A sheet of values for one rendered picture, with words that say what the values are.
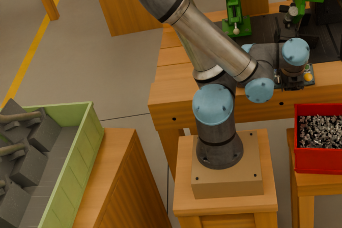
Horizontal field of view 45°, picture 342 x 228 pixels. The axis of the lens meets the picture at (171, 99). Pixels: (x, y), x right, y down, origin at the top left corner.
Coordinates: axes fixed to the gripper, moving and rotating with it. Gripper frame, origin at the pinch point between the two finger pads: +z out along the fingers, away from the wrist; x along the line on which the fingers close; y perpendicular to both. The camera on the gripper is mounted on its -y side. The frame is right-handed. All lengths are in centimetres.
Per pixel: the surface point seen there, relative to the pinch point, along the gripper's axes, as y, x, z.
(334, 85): 3.6, 15.8, 3.6
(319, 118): 16.5, 8.3, -2.6
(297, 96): 5.6, 3.0, 6.4
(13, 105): 1, -105, -8
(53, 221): 45, -78, -26
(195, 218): 47, -35, -14
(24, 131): 11, -102, -5
